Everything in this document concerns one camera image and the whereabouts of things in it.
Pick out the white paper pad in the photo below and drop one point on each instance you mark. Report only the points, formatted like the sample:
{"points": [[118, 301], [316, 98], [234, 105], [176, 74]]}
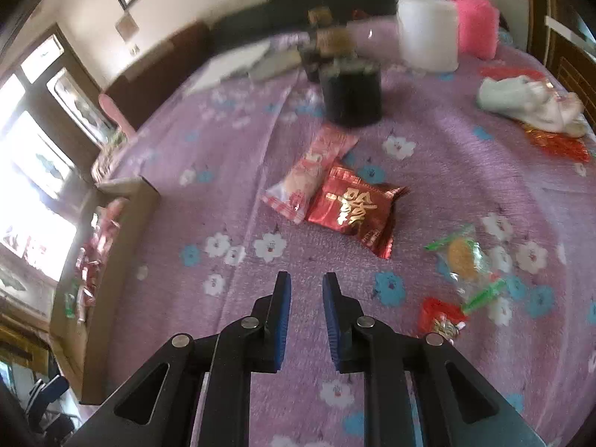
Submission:
{"points": [[233, 65]]}

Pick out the wall light switch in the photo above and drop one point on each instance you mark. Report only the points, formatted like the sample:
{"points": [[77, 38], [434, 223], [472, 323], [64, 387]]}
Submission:
{"points": [[134, 50]]}

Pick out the pile of snack packets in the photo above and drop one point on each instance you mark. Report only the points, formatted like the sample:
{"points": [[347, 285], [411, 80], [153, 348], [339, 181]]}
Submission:
{"points": [[95, 260]]}

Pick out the pink and white snack packet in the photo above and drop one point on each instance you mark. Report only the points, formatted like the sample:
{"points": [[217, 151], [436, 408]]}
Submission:
{"points": [[307, 172]]}

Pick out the tan wall plaque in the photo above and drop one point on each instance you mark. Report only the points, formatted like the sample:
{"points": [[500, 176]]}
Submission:
{"points": [[127, 26]]}

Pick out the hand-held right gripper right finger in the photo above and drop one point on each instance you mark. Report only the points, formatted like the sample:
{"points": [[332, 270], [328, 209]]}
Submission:
{"points": [[331, 316]]}

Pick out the wooden door with glass panes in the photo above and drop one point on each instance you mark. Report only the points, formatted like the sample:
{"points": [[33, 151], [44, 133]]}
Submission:
{"points": [[42, 163]]}

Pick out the black round canister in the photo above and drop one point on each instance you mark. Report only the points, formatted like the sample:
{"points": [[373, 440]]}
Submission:
{"points": [[351, 95]]}

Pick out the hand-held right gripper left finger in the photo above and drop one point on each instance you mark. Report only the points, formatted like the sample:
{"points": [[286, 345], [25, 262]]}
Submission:
{"points": [[282, 316]]}

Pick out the white plastic container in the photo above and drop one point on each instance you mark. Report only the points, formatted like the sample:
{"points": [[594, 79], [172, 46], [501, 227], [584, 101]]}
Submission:
{"points": [[427, 32]]}

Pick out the patterned folded cloth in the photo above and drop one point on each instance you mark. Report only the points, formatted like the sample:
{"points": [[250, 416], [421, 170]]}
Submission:
{"points": [[109, 158]]}

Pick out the crumpled white cloth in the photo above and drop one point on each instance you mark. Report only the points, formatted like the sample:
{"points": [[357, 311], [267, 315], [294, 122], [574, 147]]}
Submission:
{"points": [[526, 100]]}

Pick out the green-edged clear snack packet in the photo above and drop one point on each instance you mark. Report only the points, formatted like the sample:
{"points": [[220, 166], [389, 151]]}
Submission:
{"points": [[465, 256]]}

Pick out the tan book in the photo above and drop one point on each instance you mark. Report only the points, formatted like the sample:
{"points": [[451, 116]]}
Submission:
{"points": [[277, 64]]}

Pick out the red plastic bag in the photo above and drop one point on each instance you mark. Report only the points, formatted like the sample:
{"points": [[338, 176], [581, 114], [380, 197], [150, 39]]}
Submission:
{"points": [[558, 144]]}

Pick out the brown and pink sofa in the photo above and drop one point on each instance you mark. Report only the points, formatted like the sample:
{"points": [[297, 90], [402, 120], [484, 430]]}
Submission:
{"points": [[153, 74]]}

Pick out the red and gold snack packet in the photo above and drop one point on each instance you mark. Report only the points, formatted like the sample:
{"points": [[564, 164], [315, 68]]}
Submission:
{"points": [[356, 205]]}

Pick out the purple floral blanket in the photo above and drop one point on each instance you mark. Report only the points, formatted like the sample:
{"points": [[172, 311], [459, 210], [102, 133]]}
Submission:
{"points": [[419, 205]]}

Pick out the wooden chair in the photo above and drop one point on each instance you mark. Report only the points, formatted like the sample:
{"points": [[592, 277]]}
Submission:
{"points": [[565, 42]]}

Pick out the small red snack packet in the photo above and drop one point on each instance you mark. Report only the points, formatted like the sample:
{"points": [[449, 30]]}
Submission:
{"points": [[442, 319]]}

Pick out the small cardboard box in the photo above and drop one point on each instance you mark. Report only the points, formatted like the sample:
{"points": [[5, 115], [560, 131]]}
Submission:
{"points": [[320, 17]]}

